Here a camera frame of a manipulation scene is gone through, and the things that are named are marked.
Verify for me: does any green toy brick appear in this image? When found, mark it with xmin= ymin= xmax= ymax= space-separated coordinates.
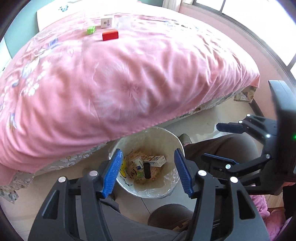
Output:
xmin=87 ymin=26 xmax=96 ymax=35

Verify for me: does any white cardboard box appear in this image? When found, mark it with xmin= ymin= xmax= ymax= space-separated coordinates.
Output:
xmin=101 ymin=18 xmax=112 ymax=29

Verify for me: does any red block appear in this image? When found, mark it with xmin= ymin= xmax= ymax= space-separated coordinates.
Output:
xmin=102 ymin=30 xmax=119 ymax=41

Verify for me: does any cream bed headboard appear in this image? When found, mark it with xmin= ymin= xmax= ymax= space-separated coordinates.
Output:
xmin=36 ymin=0 xmax=98 ymax=32

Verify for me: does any small white box in bin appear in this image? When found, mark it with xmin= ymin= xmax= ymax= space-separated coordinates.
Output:
xmin=144 ymin=156 xmax=167 ymax=168

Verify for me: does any black cylinder in bin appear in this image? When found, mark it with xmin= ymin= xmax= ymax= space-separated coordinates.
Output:
xmin=144 ymin=162 xmax=151 ymax=179

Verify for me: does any white round trash bin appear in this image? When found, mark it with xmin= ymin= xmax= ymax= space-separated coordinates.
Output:
xmin=109 ymin=127 xmax=184 ymax=199

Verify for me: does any window frame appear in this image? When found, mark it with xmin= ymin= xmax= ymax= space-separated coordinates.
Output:
xmin=182 ymin=0 xmax=296 ymax=82

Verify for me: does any pink floral bed quilt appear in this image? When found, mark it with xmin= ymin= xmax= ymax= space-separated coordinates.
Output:
xmin=1 ymin=14 xmax=260 ymax=186

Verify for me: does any pink fuzzy garment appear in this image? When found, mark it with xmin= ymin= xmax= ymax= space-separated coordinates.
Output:
xmin=250 ymin=182 xmax=295 ymax=240

